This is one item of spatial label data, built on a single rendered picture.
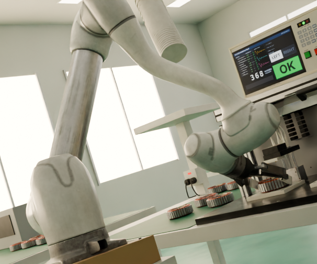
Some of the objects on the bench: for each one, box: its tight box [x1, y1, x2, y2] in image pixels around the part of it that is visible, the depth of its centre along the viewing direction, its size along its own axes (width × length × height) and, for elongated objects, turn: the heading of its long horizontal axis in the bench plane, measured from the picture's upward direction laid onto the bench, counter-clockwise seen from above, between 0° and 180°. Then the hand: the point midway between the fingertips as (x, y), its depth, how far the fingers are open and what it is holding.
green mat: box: [109, 187, 256, 240], centre depth 227 cm, size 94×61×1 cm, turn 59°
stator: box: [257, 177, 289, 193], centre depth 176 cm, size 11×11×4 cm
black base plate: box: [195, 170, 317, 225], centre depth 168 cm, size 47×64×2 cm
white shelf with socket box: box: [133, 102, 221, 198], centre depth 272 cm, size 35×37×46 cm
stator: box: [194, 193, 218, 207], centre depth 228 cm, size 11×11×4 cm
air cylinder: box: [286, 164, 308, 182], centre depth 186 cm, size 5×8×6 cm
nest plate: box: [246, 180, 305, 202], centre depth 176 cm, size 15×15×1 cm
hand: (273, 183), depth 176 cm, fingers closed on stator, 11 cm apart
